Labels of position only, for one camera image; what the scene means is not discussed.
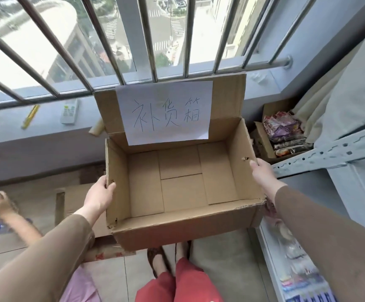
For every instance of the beige paper roll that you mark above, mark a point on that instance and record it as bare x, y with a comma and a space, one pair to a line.
96, 128

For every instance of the person's left thumb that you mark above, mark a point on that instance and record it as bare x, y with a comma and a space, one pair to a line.
111, 187

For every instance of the brown cardboard box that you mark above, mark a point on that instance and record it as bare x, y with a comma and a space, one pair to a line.
182, 191

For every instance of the pile of snack packets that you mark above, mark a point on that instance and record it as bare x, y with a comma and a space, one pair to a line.
284, 132

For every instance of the person's red trousers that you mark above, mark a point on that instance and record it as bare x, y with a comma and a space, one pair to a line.
182, 284

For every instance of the person's brown left shoe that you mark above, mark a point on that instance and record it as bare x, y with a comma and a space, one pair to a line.
157, 261

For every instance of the person's left forearm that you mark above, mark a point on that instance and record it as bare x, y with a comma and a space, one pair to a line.
40, 257

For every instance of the person's brown shoe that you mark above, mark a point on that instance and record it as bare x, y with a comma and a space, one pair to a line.
157, 261
182, 250

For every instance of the red printed cardboard flap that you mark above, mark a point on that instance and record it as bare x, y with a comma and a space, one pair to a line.
106, 251

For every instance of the flat cardboard sheet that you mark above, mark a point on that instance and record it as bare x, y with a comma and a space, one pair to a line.
75, 201

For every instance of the white remote control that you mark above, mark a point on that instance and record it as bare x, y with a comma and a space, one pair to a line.
69, 111

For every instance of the person's left hand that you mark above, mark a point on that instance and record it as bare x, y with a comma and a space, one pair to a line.
97, 199

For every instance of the white handwritten paper sign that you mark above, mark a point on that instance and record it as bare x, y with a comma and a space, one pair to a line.
166, 113

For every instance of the person's right hand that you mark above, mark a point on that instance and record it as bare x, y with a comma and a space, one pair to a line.
265, 176

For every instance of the yellow utility knife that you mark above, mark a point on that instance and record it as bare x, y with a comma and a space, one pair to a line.
30, 116

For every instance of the grey perforated shelf rail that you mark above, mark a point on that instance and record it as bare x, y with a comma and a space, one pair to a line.
333, 150

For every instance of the clear plastic wrapper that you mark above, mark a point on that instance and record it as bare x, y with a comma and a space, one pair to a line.
259, 77

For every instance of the person's right thumb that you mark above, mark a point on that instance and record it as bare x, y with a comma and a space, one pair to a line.
253, 165

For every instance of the cream curtain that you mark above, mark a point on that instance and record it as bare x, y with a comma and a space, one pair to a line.
336, 91

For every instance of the white shelf board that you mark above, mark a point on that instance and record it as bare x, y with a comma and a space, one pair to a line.
269, 254

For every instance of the person's right forearm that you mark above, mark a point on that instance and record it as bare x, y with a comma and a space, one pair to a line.
327, 242

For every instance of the steel window guard bars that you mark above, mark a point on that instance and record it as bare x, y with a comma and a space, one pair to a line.
113, 43

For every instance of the row of packaged goods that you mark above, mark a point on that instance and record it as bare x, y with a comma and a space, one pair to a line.
295, 264

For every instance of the pink cloth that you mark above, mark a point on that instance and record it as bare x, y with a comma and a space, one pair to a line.
81, 287

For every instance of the person's brown right shoe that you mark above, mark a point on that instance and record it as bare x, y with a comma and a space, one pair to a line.
182, 250

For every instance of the another person's forearm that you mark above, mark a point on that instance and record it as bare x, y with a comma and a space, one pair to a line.
23, 228

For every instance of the small cardboard snack box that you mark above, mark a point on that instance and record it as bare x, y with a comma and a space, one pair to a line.
262, 144

